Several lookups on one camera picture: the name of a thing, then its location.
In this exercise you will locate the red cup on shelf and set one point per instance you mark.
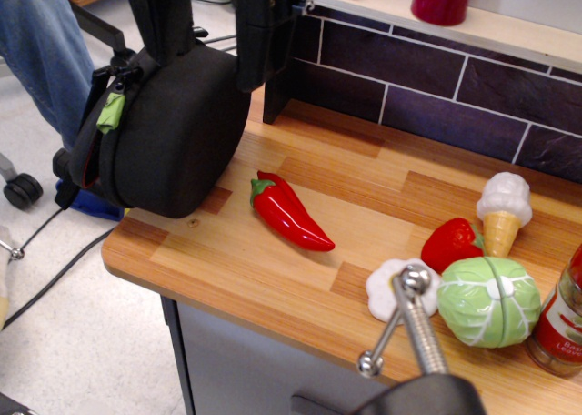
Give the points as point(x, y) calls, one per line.
point(440, 12)

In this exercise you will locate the basil leaves spice jar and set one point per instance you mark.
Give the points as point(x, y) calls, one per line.
point(555, 343)

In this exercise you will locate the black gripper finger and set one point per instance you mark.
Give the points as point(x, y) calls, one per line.
point(166, 27)
point(264, 35)

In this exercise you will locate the black shelf support post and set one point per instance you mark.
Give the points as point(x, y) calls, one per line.
point(278, 91)

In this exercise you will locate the red strawberry toy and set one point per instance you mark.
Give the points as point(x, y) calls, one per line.
point(455, 240)

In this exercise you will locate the red chili pepper toy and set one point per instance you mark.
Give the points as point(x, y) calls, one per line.
point(278, 205)

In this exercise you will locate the grey cabinet under table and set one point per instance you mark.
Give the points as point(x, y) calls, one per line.
point(227, 369)

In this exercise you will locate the metal clamp screw handle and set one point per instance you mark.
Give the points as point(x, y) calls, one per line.
point(435, 391)

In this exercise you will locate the green cabbage toy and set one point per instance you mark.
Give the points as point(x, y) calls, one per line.
point(489, 302)

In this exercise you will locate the ice cream cone toy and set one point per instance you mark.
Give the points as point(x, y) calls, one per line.
point(504, 208)

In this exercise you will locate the green zipper pull tag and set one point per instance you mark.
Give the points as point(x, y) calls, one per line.
point(111, 113)

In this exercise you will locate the blue jeans leg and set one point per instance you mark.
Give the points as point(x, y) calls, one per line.
point(42, 44)

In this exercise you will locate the white fried egg toy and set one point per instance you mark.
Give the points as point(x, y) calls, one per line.
point(381, 297)

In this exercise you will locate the light wooden shelf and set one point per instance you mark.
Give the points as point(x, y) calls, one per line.
point(542, 44)

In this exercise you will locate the blue floor object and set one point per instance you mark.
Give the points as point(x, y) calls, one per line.
point(71, 196)

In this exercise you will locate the black office chair base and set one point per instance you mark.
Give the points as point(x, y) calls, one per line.
point(22, 190)

